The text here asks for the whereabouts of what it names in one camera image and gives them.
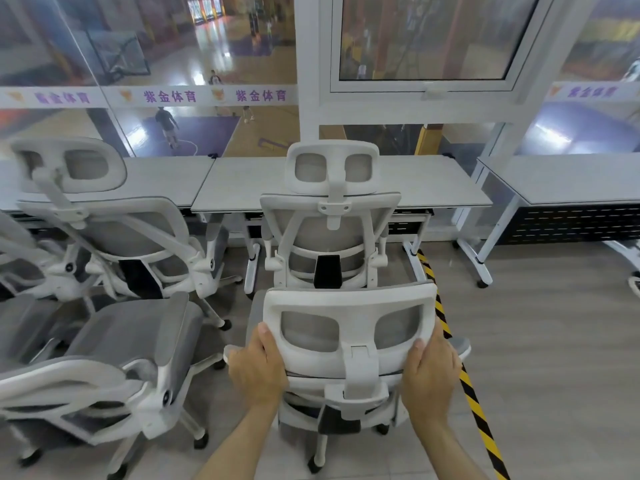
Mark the person's left thumb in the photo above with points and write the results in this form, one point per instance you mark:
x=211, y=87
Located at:
x=267, y=342

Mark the person's right hand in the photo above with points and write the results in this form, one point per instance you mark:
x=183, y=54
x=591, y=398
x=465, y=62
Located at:
x=432, y=377

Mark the white mesh office chair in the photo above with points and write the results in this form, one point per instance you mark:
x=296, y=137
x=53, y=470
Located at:
x=125, y=354
x=20, y=267
x=125, y=229
x=627, y=257
x=330, y=219
x=350, y=314

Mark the yellow black hazard tape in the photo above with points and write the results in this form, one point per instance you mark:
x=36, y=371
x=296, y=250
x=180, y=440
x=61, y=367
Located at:
x=475, y=399

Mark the white purple printed glass strip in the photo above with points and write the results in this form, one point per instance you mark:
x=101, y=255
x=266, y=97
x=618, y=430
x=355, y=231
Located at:
x=595, y=91
x=165, y=96

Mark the person's right thumb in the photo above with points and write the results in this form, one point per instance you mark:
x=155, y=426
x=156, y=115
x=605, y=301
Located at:
x=417, y=353

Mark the person's right forearm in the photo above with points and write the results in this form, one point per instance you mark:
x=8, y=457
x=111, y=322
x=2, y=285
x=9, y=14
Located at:
x=447, y=452

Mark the grey desk with white legs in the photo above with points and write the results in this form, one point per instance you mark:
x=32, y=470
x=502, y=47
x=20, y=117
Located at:
x=425, y=182
x=150, y=177
x=565, y=179

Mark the person's left hand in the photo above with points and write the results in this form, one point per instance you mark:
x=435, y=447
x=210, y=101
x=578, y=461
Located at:
x=255, y=369

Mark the white framed open window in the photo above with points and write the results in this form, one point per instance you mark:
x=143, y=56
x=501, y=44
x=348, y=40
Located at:
x=430, y=39

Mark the basketball backboard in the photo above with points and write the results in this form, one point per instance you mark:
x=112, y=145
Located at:
x=120, y=54

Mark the person's left forearm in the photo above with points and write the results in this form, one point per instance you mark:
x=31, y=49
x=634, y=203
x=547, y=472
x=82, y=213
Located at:
x=240, y=444

